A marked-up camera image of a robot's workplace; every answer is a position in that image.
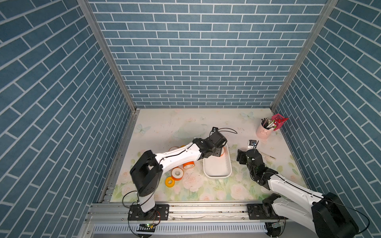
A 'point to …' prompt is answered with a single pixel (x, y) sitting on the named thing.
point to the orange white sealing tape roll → (177, 173)
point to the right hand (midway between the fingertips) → (244, 151)
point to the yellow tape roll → (169, 182)
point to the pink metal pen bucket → (262, 133)
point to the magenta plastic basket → (279, 120)
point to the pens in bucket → (268, 124)
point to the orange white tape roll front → (177, 173)
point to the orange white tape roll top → (224, 152)
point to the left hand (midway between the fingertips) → (219, 149)
